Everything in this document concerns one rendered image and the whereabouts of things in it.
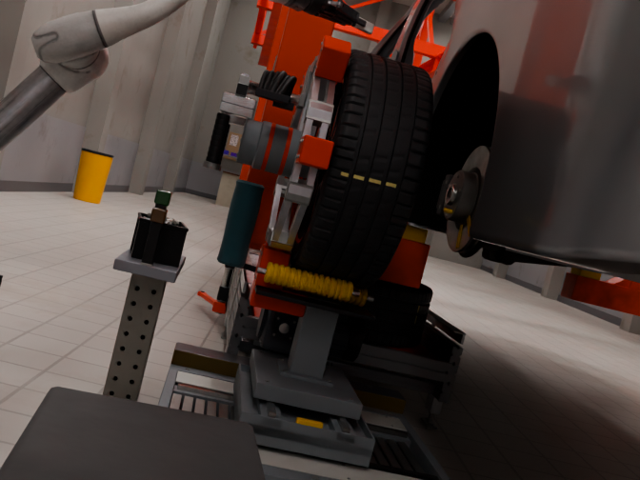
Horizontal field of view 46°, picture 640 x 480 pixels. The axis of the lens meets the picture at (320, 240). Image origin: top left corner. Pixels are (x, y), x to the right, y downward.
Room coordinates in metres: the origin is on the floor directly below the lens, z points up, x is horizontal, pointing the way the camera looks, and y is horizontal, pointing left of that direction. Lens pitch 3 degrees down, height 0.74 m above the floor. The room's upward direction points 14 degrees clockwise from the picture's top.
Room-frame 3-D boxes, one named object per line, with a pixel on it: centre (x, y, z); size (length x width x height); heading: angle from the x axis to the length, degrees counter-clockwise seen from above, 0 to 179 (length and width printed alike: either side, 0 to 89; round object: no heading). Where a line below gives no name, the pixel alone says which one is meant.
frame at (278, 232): (2.17, 0.12, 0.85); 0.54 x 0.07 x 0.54; 8
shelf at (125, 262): (2.23, 0.47, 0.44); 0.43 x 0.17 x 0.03; 8
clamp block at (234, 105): (1.98, 0.30, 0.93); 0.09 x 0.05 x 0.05; 98
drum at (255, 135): (2.16, 0.19, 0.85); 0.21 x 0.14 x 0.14; 98
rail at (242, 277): (3.87, 0.36, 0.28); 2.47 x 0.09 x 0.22; 8
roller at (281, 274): (2.07, 0.00, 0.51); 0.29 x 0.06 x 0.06; 98
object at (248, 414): (2.15, -0.06, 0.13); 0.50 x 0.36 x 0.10; 8
